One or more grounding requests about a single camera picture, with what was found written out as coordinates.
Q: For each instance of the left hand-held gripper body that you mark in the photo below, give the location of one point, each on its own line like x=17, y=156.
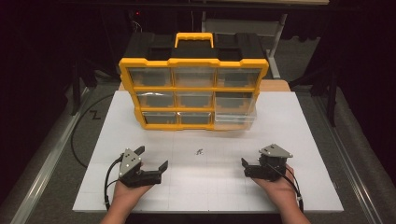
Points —
x=130, y=165

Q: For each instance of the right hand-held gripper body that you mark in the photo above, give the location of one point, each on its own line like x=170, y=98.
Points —
x=274, y=151

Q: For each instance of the clear plastic organizer drawer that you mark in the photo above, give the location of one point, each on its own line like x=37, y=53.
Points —
x=235, y=119

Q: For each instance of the yellow black drawer organizer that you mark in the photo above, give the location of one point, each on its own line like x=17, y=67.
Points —
x=193, y=62

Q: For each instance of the person's left hand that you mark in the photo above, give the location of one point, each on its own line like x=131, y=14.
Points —
x=127, y=193

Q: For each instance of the person's right hand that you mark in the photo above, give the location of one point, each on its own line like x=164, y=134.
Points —
x=280, y=189

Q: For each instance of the group of clear plastic drawers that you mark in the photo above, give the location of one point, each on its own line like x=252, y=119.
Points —
x=152, y=77

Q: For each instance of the black tripod stand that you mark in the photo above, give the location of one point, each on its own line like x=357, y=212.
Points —
x=332, y=93
x=75, y=87

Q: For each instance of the white metal stand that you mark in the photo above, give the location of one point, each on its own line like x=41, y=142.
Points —
x=275, y=43

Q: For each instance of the aluminium floor rail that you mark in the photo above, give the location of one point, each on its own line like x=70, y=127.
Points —
x=46, y=168
x=348, y=161

